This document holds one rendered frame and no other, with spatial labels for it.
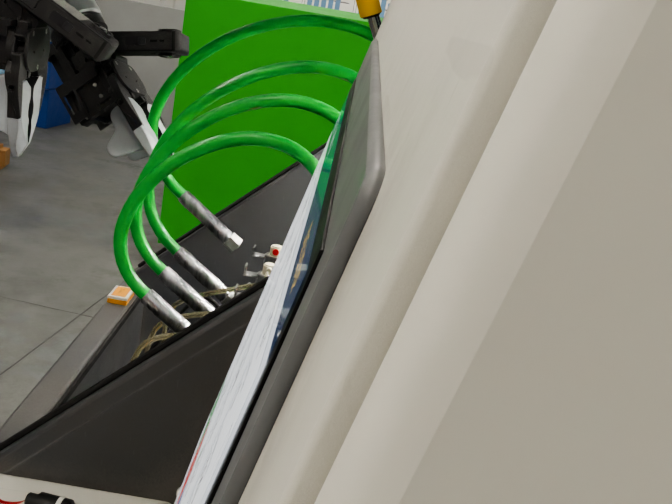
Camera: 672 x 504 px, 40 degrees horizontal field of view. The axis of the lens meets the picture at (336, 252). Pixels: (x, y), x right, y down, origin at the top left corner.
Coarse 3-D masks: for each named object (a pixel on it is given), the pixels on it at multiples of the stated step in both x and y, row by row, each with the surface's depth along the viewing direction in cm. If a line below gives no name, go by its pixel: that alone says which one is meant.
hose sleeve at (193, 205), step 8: (184, 192) 117; (184, 200) 117; (192, 200) 117; (192, 208) 117; (200, 208) 117; (200, 216) 118; (208, 216) 118; (208, 224) 118; (216, 224) 118; (216, 232) 118; (224, 232) 118; (232, 232) 119; (224, 240) 118
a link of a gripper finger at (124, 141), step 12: (120, 120) 114; (144, 120) 114; (120, 132) 114; (132, 132) 114; (144, 132) 113; (108, 144) 114; (120, 144) 114; (132, 144) 114; (144, 144) 113; (120, 156) 114
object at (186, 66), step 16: (288, 16) 111; (304, 16) 110; (320, 16) 110; (240, 32) 111; (256, 32) 111; (352, 32) 111; (368, 32) 110; (208, 48) 112; (192, 64) 113; (176, 80) 113; (160, 96) 114; (160, 112) 115; (176, 192) 117
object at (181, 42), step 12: (120, 36) 115; (132, 36) 115; (144, 36) 114; (156, 36) 114; (168, 36) 114; (180, 36) 114; (120, 48) 115; (132, 48) 115; (144, 48) 115; (156, 48) 114; (168, 48) 114; (180, 48) 114
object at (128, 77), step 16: (96, 16) 116; (64, 48) 117; (64, 64) 117; (80, 64) 117; (96, 64) 114; (112, 64) 114; (64, 80) 118; (80, 80) 114; (96, 80) 114; (128, 80) 115; (64, 96) 115; (80, 96) 115; (96, 96) 115; (80, 112) 114; (96, 112) 114
